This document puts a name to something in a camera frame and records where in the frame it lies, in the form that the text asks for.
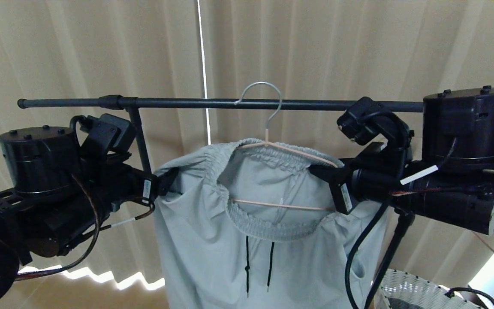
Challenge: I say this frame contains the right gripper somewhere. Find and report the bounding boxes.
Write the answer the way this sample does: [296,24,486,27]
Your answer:
[330,169,494,236]

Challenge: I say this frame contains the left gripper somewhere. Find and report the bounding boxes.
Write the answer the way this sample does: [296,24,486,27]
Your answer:
[26,168,160,258]

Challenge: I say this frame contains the pale grey shorts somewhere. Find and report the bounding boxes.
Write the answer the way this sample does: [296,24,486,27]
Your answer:
[153,138,391,309]

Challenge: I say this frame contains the pink clothes hanger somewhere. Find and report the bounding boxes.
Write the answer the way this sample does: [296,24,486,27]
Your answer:
[471,212,494,257]
[231,82,343,212]

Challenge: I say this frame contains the white laundry basket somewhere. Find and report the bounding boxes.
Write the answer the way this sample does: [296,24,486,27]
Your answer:
[376,269,494,309]

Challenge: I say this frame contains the black clothes rack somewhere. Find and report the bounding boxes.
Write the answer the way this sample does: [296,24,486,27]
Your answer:
[17,94,494,309]

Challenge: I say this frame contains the beige curtain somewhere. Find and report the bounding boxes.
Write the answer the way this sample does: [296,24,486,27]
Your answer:
[0,0,494,291]

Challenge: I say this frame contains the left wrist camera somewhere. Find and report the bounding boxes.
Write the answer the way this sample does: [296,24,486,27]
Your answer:
[80,114,137,173]

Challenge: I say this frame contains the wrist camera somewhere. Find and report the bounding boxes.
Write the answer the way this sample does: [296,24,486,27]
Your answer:
[80,114,137,173]
[337,97,414,173]

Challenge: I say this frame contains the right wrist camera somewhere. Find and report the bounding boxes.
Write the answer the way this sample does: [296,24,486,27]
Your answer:
[337,97,414,173]

